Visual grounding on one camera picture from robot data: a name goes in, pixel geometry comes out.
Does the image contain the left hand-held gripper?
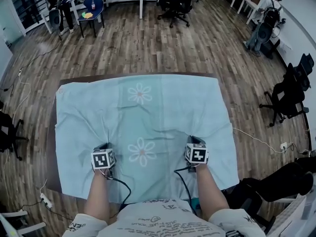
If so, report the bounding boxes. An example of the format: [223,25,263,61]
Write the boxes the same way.
[90,142,117,170]

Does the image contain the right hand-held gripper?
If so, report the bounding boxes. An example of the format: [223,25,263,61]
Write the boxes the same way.
[184,135,210,165]

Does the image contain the light blue flower-print tablecloth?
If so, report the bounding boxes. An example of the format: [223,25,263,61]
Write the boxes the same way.
[54,74,240,205]

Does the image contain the person's left forearm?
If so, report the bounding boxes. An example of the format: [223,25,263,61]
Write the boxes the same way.
[83,168,111,226]

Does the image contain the person's right forearm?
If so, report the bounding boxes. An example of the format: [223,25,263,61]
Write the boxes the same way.
[194,162,231,220]

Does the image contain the person's white printed shirt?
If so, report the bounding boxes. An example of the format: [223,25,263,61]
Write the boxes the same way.
[61,198,268,237]

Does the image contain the large black mesh office chair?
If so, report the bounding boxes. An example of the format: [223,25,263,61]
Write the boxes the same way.
[221,156,315,228]

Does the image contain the white desk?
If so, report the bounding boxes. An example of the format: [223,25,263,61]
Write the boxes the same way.
[266,194,316,237]

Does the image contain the round white table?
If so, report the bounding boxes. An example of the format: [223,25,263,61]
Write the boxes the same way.
[271,37,292,57]

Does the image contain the blue chair black legs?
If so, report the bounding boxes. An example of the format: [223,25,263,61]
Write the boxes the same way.
[77,0,105,39]

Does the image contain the black metal railing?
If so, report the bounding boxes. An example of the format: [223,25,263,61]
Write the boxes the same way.
[14,0,50,30]

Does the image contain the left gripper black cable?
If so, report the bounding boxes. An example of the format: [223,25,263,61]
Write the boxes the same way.
[105,177,132,205]

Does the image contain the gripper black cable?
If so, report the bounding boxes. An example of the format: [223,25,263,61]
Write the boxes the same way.
[173,168,199,216]
[105,177,132,205]

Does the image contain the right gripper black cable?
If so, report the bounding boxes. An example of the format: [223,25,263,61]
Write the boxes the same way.
[173,168,199,216]

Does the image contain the black floor cable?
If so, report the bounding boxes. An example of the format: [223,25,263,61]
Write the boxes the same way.
[14,200,75,221]

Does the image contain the white metal frame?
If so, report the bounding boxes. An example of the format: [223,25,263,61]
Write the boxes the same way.
[0,209,47,237]

